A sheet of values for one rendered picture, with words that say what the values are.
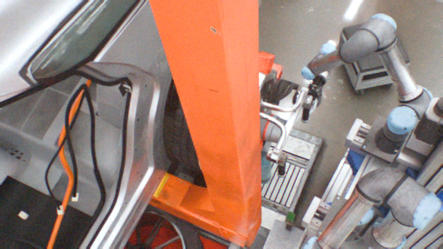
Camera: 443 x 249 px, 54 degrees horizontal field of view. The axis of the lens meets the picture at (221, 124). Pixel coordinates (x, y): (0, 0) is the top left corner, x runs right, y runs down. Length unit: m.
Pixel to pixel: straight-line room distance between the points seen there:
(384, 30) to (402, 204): 0.82
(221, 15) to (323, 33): 2.97
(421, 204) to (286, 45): 2.37
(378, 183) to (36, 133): 1.59
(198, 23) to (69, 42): 0.67
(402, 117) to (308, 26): 1.83
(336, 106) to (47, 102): 2.00
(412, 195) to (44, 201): 1.69
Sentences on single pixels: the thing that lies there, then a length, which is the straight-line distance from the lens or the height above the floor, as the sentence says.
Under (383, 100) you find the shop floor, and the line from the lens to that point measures 3.43.
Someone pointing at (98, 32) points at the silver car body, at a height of 1.75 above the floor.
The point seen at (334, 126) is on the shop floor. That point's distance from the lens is 3.24.
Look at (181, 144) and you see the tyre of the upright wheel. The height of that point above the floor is 0.97.
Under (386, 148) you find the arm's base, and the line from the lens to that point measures 2.25.
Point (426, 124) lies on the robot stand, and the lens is 1.60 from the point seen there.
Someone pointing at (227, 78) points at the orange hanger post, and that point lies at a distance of 0.94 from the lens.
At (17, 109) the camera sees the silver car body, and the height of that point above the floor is 1.02.
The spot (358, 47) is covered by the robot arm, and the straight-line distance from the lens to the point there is 1.96.
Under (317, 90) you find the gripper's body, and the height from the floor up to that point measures 0.90.
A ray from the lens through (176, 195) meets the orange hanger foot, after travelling 2.30.
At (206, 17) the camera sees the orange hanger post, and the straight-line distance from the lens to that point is 0.81.
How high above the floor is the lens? 2.80
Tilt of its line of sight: 60 degrees down
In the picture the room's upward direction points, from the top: 10 degrees counter-clockwise
